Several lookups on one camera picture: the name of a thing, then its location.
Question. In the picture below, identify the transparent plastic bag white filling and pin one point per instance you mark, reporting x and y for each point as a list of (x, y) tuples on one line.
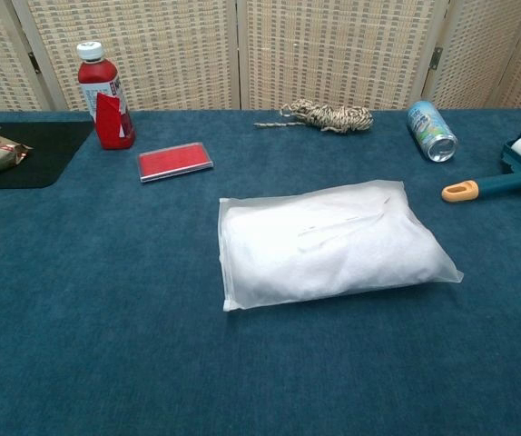
[(333, 245)]

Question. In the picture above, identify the blue carpeted table surface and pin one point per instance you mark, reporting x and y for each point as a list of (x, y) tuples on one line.
[(151, 318)]

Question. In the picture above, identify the blue printed drink can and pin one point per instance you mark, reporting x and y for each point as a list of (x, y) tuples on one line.
[(428, 127)]

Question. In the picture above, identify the woven bamboo folding screen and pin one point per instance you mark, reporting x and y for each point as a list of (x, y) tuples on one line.
[(174, 45)]

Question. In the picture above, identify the red juice bottle white cap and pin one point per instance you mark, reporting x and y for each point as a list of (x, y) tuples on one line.
[(106, 91)]

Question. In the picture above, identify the black mouse mat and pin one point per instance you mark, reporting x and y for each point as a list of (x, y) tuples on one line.
[(52, 154)]

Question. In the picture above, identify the dark metal screen hinge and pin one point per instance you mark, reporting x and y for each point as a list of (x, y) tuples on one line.
[(34, 62), (436, 58)]

